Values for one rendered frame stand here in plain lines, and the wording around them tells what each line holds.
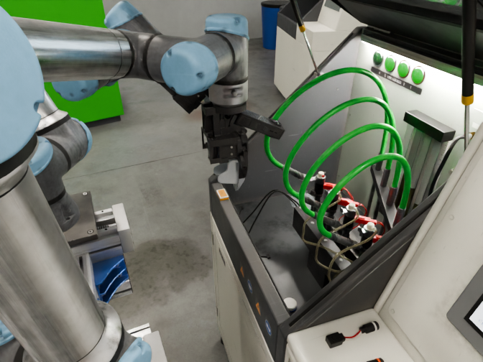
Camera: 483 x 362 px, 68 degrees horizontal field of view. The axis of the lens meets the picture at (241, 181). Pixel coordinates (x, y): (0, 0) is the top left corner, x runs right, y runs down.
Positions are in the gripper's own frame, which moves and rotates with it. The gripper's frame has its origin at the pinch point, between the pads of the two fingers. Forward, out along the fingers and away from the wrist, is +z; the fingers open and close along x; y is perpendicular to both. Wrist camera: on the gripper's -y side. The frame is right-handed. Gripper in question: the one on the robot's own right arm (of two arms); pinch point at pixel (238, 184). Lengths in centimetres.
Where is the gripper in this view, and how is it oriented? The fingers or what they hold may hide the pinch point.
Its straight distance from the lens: 81.9
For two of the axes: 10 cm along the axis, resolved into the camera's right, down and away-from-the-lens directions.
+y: -9.5, 1.8, -2.6
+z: 0.0, 8.3, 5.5
